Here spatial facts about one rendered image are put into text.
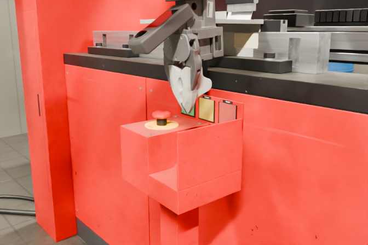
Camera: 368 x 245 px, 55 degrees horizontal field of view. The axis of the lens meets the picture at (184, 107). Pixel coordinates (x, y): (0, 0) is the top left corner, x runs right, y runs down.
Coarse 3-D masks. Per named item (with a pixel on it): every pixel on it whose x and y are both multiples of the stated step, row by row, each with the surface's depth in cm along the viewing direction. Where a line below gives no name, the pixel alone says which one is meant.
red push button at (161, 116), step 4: (156, 112) 73; (160, 112) 73; (164, 112) 73; (168, 112) 74; (156, 116) 72; (160, 116) 72; (164, 116) 72; (168, 116) 73; (160, 120) 73; (164, 120) 73; (160, 124) 73; (164, 124) 74
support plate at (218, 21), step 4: (140, 20) 87; (144, 20) 86; (148, 20) 85; (152, 20) 84; (216, 20) 80; (220, 20) 81; (224, 20) 82; (228, 20) 83; (232, 20) 83; (236, 20) 84; (240, 20) 85; (244, 20) 86; (248, 20) 87; (252, 20) 89; (256, 20) 90; (260, 20) 91; (220, 24) 96; (224, 24) 96; (228, 24) 96; (232, 24) 96; (236, 24) 96; (240, 24) 96; (244, 24) 96
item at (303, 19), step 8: (264, 16) 114; (272, 16) 112; (280, 16) 110; (288, 16) 108; (296, 16) 106; (304, 16) 109; (312, 16) 112; (288, 24) 108; (296, 24) 106; (304, 24) 110; (312, 24) 113
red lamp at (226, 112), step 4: (220, 104) 72; (224, 104) 71; (228, 104) 70; (220, 108) 72; (224, 108) 71; (228, 108) 70; (232, 108) 69; (220, 112) 72; (224, 112) 71; (228, 112) 70; (232, 112) 69; (220, 116) 72; (224, 116) 71; (228, 116) 70; (232, 116) 69; (220, 120) 72; (224, 120) 71; (228, 120) 70
